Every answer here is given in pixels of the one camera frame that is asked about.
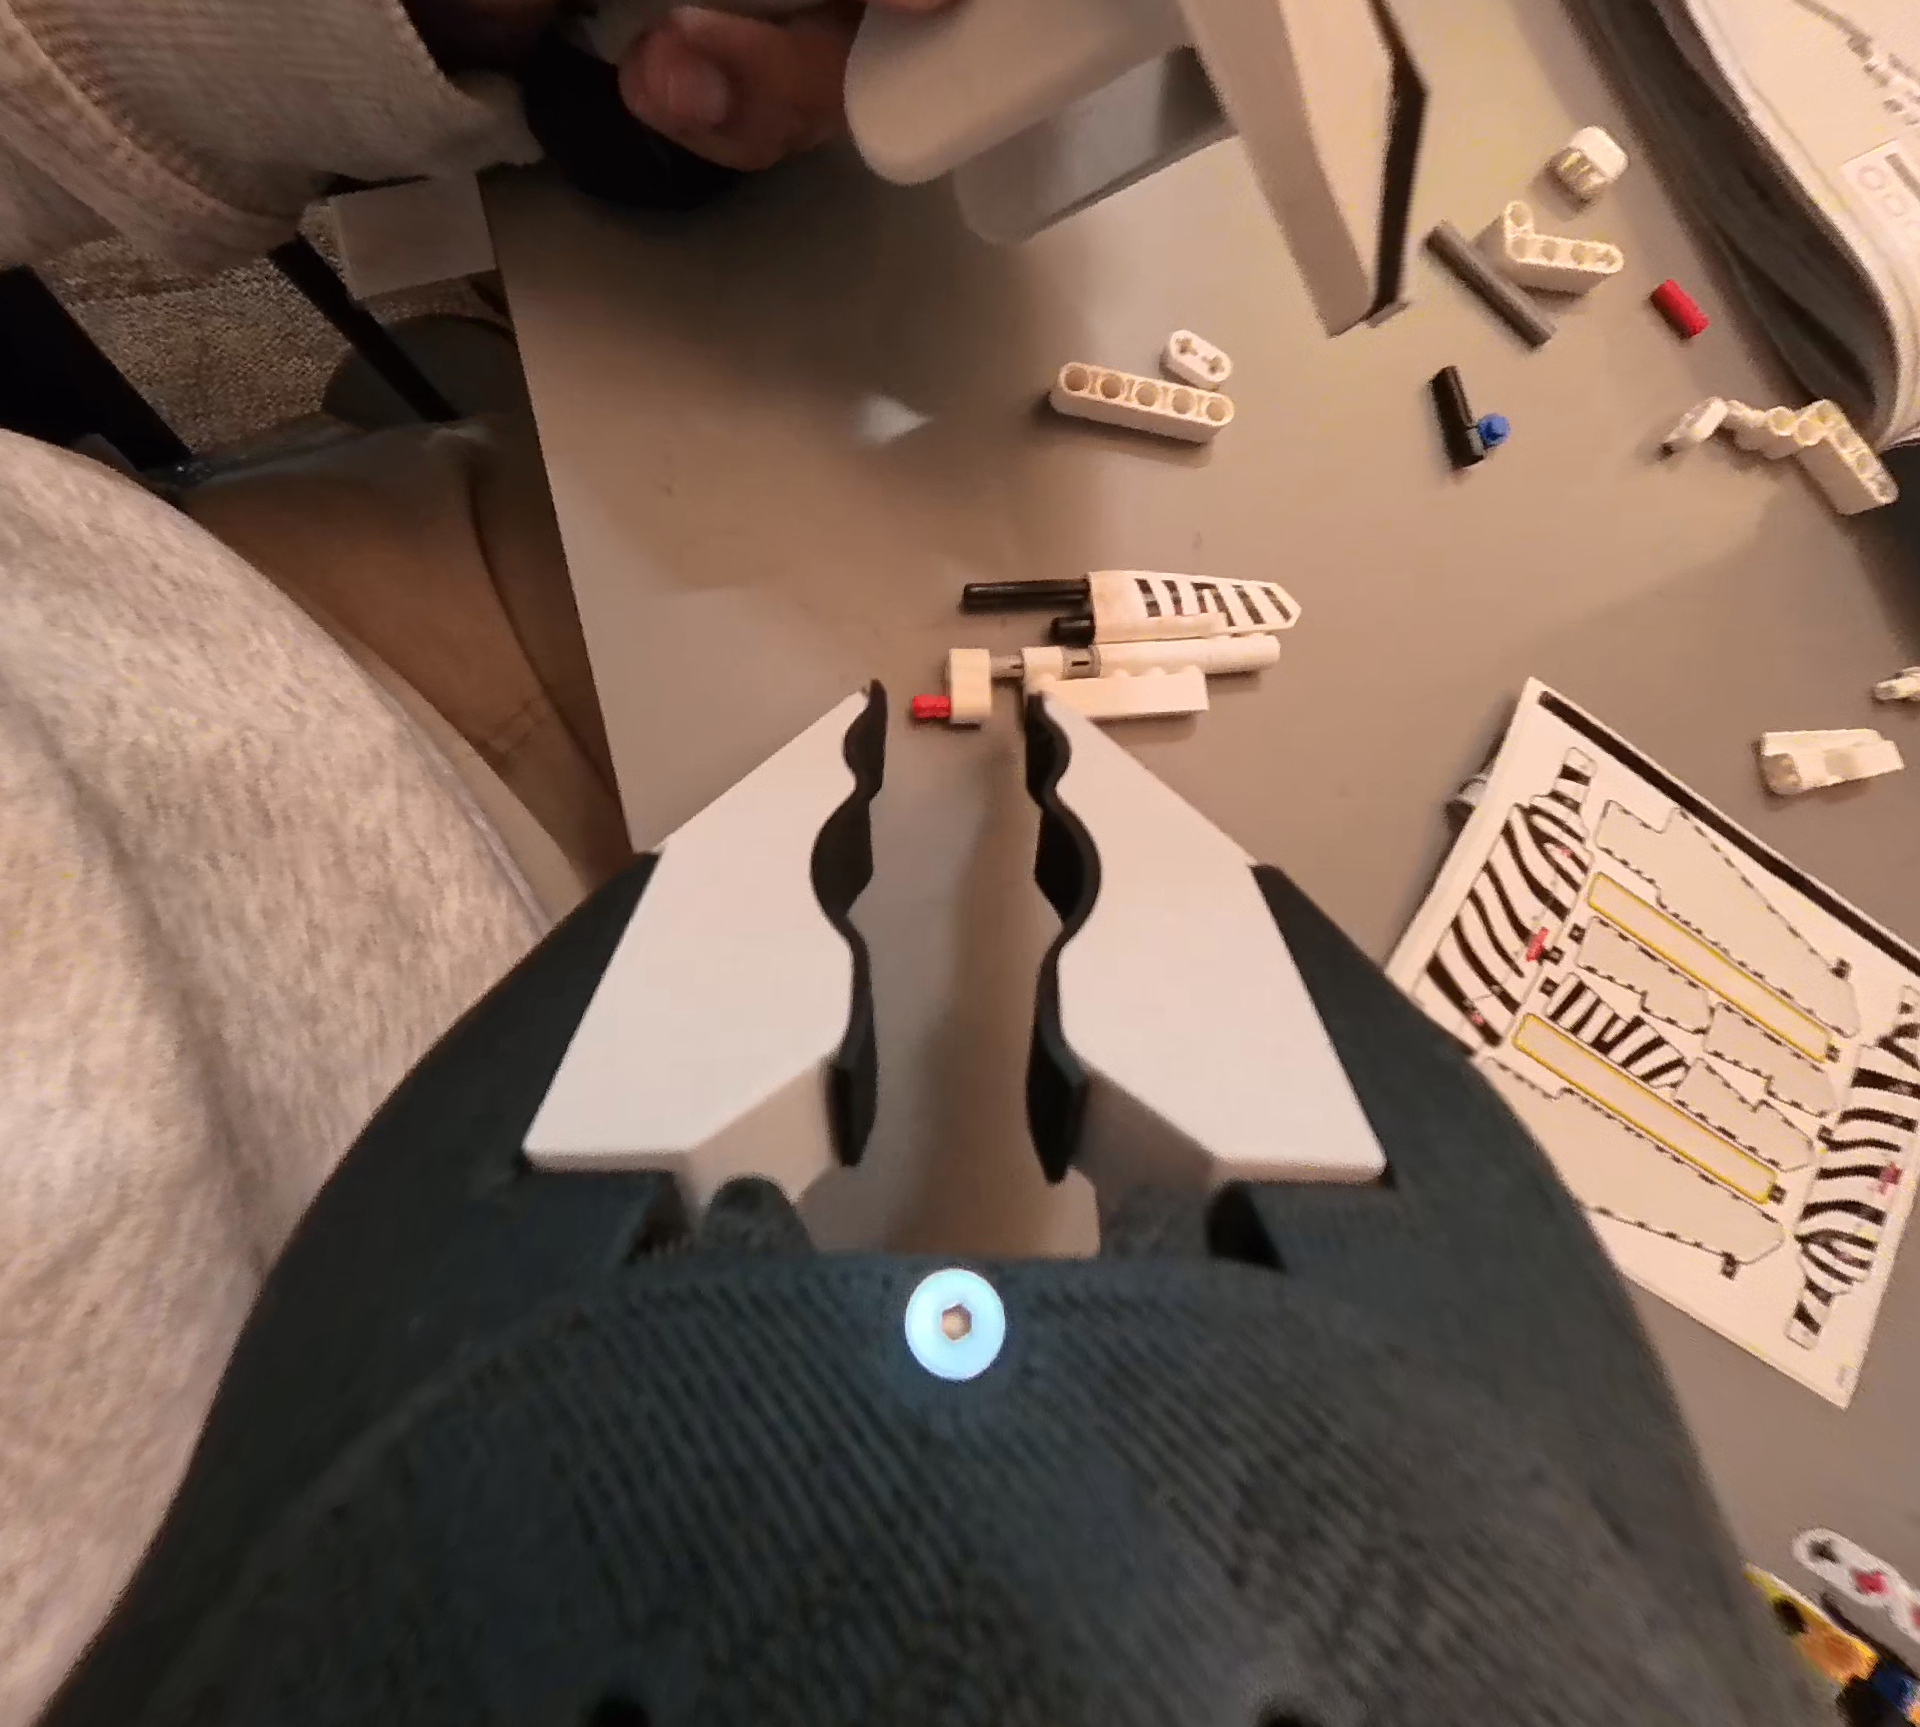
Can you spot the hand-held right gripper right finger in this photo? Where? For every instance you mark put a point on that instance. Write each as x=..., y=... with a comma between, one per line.
x=1214, y=1037

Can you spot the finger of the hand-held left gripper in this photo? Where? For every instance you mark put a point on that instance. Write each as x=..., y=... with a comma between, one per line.
x=1110, y=2

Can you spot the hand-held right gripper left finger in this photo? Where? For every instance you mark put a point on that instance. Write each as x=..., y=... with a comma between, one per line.
x=705, y=1007

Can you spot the zebra panel lego assembly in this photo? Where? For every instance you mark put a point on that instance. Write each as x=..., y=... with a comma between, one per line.
x=1171, y=654

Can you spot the white lego connector red pin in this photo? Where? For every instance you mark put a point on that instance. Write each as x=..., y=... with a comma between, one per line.
x=969, y=684

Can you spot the person's left forearm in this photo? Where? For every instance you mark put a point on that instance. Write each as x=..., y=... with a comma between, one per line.
x=181, y=32

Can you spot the white two-hole lego connector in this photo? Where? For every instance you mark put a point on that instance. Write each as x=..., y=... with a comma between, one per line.
x=1200, y=358

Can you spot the white five-hole lego beam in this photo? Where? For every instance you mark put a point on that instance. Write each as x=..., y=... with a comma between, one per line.
x=1140, y=424

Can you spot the grey lego axle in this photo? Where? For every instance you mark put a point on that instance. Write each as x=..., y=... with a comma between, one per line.
x=1488, y=284

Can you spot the small white lego block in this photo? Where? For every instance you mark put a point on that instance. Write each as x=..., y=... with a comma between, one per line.
x=1586, y=164

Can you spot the blue lego pin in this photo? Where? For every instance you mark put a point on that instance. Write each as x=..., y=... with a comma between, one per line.
x=1491, y=430

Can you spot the red lego bush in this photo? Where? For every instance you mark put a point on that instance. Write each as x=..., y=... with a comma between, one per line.
x=1680, y=310

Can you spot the white curved lego panel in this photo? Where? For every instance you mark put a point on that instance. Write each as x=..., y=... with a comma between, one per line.
x=1831, y=760

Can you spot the small white curved lego piece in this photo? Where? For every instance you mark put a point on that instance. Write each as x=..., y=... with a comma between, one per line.
x=1903, y=684

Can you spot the white yellow lego plane model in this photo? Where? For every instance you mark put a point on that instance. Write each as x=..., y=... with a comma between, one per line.
x=1844, y=1591

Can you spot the white double-bent lego beam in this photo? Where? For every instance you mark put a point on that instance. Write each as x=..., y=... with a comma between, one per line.
x=1823, y=452

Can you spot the zebra striped sticker sheet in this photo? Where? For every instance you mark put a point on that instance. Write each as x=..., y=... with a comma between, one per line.
x=1650, y=1007

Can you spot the person's beige trousers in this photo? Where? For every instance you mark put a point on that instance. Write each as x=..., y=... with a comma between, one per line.
x=451, y=648

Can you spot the person's grey hoodie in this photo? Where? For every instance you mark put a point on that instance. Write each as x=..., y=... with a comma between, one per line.
x=181, y=857

